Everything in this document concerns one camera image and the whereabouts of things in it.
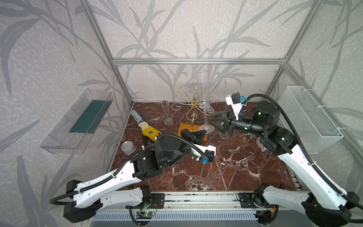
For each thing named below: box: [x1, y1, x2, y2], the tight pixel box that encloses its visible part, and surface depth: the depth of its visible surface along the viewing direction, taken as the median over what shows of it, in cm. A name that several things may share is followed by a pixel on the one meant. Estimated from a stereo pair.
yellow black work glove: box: [138, 121, 163, 142], surface depth 103 cm
